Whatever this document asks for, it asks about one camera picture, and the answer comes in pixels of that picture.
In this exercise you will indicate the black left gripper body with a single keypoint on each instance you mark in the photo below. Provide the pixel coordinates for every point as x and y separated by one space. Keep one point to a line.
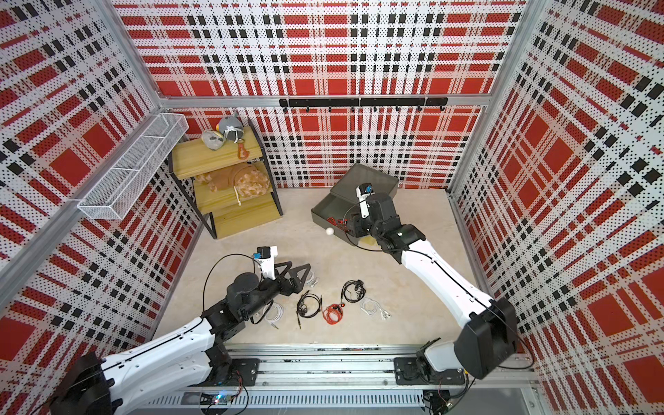
269 290

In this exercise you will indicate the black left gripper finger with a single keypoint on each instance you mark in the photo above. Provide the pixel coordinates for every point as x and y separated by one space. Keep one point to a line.
287 270
290 287

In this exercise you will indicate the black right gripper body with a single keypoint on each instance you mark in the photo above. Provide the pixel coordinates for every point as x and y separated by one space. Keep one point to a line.
364 226

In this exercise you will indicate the red earphones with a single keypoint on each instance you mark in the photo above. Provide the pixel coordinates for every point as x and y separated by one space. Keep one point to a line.
341 224
333 314

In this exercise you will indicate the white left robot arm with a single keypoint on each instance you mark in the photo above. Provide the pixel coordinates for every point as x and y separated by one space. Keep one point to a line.
122 382

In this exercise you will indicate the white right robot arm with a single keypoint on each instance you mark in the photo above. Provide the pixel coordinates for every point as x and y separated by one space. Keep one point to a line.
488 333

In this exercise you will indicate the white earphones top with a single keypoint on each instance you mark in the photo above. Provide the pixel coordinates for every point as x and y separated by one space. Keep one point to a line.
311 281

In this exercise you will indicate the white earphones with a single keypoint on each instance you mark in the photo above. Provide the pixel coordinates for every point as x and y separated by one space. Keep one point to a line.
311 281
371 307
273 314

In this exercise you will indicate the black earphones centre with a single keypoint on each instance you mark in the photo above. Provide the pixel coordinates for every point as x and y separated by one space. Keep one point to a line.
309 306

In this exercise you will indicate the black earphones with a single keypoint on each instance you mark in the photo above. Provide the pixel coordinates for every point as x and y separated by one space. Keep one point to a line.
353 291
309 306

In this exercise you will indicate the yellow bottom drawer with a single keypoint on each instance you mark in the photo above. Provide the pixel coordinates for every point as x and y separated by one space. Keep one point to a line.
369 241

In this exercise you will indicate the white earphones left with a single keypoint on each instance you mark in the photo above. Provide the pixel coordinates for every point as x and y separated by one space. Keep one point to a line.
273 314

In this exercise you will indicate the black earphones right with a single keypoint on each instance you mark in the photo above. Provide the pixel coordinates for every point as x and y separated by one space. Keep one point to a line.
353 291

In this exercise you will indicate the three-tier plastic drawer cabinet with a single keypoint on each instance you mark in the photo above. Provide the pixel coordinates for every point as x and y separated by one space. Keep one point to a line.
347 199

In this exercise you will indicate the white earphones right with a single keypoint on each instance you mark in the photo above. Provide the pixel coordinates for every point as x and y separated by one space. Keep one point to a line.
371 307

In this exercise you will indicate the brown plush toy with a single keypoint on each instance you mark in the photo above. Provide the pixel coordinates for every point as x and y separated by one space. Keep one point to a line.
246 180

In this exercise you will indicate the wooden three-tier shelf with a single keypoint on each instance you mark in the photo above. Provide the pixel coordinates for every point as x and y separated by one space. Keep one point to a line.
221 212

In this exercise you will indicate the green circuit board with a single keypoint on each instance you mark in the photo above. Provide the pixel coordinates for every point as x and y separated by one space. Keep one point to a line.
209 400

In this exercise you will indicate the orange carabiner clip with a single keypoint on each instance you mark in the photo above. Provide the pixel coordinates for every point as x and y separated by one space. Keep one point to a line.
242 152

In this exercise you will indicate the white grey plush toy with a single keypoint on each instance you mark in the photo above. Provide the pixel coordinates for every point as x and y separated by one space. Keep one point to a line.
213 140

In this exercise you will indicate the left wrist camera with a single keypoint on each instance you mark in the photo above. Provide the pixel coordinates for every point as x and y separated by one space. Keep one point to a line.
265 257

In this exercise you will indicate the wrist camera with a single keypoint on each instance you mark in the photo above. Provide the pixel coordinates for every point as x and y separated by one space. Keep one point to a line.
265 257
363 192

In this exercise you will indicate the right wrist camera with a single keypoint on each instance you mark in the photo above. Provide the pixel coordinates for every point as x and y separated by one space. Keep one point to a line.
363 192

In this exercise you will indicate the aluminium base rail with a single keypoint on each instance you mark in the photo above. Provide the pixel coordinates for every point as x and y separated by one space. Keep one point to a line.
310 379

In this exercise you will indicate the black wall hook rail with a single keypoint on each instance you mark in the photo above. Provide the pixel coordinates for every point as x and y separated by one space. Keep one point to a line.
307 104

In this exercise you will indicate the white wire mesh basket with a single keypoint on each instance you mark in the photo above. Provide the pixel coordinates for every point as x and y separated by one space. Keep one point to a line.
115 193

